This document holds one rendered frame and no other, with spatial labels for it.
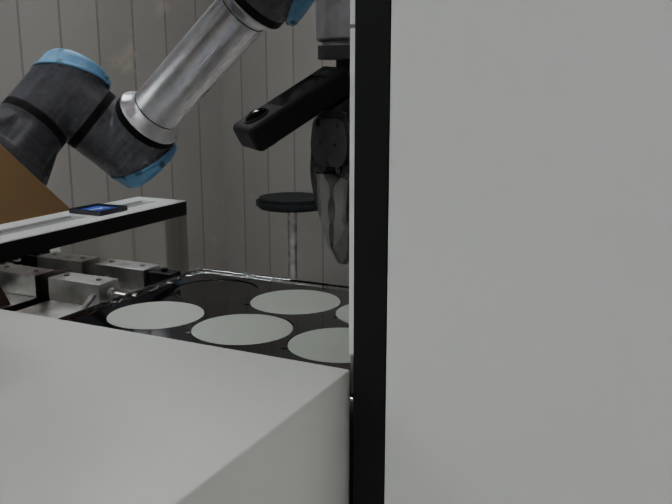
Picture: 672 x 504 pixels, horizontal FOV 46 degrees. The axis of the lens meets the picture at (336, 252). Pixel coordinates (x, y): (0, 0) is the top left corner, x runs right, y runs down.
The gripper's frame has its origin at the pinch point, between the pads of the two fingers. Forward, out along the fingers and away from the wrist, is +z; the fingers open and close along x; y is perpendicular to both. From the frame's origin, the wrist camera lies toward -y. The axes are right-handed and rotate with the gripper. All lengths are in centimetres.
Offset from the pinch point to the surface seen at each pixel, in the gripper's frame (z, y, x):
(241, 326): 7.3, -9.0, 3.3
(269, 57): -27, 139, 324
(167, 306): 7.3, -13.3, 13.8
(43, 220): 1.2, -21.5, 40.3
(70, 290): 7.6, -21.1, 27.1
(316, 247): 70, 150, 293
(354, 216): -9.0, -14.0, -27.6
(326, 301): 7.3, 2.7, 7.1
